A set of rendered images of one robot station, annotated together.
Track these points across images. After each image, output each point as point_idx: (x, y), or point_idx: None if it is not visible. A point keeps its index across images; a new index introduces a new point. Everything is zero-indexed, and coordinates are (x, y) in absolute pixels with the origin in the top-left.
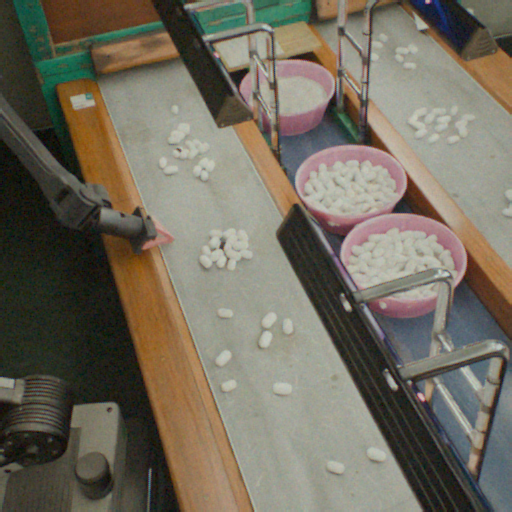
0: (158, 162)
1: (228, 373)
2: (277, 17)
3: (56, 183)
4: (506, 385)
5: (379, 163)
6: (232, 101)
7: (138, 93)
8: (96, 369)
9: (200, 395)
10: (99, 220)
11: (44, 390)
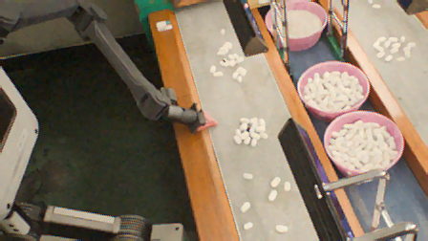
0: (210, 69)
1: (247, 217)
2: None
3: (140, 90)
4: (422, 227)
5: (353, 74)
6: (254, 40)
7: (200, 19)
8: (174, 191)
9: (229, 231)
10: (168, 114)
11: (132, 225)
